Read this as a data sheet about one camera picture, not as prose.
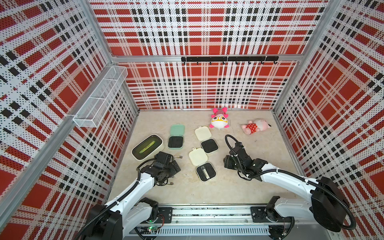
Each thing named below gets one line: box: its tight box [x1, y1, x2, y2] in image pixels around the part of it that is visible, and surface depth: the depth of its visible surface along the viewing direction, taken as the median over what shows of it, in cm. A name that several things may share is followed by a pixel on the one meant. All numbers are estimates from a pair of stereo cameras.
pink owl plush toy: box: [209, 107, 230, 129], surface depth 109 cm
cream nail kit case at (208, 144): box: [194, 125, 220, 154], surface depth 104 cm
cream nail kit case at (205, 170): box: [188, 147, 217, 182], surface depth 92 cm
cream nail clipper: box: [200, 166, 210, 180], surface depth 89 cm
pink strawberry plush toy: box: [241, 118, 272, 135], surface depth 106 cm
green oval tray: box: [131, 133, 164, 161], surface depth 95 cm
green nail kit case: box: [167, 123, 185, 149], surface depth 107 cm
